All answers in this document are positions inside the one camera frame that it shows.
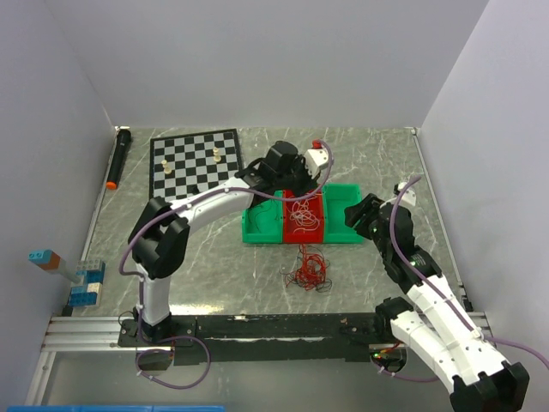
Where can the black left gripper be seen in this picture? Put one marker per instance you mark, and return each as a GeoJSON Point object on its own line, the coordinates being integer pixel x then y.
{"type": "Point", "coordinates": [309, 182]}

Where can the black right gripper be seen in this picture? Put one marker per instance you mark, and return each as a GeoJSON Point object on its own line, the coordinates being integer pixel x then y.
{"type": "Point", "coordinates": [370, 205]}

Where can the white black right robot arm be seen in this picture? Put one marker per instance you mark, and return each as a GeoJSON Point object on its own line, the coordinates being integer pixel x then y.
{"type": "Point", "coordinates": [429, 318]}

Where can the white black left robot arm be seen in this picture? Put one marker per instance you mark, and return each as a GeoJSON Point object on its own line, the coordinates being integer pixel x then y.
{"type": "Point", "coordinates": [158, 242]}

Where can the cream chess pawn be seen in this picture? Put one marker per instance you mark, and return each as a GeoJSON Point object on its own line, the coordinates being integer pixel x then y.
{"type": "Point", "coordinates": [166, 167]}
{"type": "Point", "coordinates": [217, 156]}

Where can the black white chessboard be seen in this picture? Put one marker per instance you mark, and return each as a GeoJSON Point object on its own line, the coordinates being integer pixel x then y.
{"type": "Point", "coordinates": [192, 162]}

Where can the black marker orange cap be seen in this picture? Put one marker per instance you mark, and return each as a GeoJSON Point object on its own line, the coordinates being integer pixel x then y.
{"type": "Point", "coordinates": [122, 147]}

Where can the blue white lego block stack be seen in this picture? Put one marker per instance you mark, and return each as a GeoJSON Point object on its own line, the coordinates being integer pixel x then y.
{"type": "Point", "coordinates": [90, 279]}

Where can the blue brown block tower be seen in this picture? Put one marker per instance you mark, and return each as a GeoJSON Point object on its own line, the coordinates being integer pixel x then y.
{"type": "Point", "coordinates": [52, 263]}

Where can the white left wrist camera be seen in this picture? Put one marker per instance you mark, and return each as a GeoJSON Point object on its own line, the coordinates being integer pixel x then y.
{"type": "Point", "coordinates": [317, 159]}

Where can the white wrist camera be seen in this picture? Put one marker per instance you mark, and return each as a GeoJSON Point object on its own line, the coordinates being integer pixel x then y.
{"type": "Point", "coordinates": [317, 159]}
{"type": "Point", "coordinates": [407, 194]}

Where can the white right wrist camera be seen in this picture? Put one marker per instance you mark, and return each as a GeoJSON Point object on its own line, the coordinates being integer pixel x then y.
{"type": "Point", "coordinates": [407, 194]}

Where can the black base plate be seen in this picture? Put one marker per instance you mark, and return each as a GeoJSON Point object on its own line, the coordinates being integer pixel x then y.
{"type": "Point", "coordinates": [352, 337]}

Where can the aluminium rail frame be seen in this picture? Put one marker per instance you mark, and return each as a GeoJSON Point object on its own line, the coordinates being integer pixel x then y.
{"type": "Point", "coordinates": [73, 334]}

